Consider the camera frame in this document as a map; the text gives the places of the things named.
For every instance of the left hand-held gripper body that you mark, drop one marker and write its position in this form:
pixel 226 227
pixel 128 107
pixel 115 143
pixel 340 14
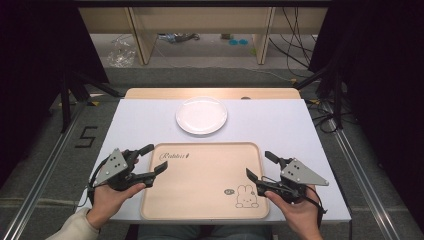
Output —
pixel 115 165

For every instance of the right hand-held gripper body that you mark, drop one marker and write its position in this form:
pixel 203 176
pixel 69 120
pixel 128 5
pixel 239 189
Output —
pixel 298 175

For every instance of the person's left hand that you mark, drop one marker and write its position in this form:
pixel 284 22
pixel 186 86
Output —
pixel 106 200

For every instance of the person's right hand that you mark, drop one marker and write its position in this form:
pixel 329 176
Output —
pixel 300 215

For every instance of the beige tray with rabbit print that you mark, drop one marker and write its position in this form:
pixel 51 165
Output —
pixel 203 186

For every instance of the white round plate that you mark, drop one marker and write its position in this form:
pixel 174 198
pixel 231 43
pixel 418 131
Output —
pixel 201 115

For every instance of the black metal stand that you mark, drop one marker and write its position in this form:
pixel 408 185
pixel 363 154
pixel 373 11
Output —
pixel 66 100
pixel 336 90

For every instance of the clear plastic bag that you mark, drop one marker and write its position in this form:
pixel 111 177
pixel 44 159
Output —
pixel 120 53

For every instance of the dark clutter under bench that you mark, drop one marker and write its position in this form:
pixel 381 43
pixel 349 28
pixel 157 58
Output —
pixel 180 37

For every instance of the blue round discs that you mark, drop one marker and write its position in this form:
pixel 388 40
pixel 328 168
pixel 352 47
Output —
pixel 238 42

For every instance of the dark curtain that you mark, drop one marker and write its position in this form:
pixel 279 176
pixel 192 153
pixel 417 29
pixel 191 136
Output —
pixel 36 50
pixel 383 66

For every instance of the light wooden bench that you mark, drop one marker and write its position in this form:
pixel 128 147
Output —
pixel 200 20

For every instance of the aluminium floor rail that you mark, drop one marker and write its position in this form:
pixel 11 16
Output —
pixel 40 180
pixel 363 180

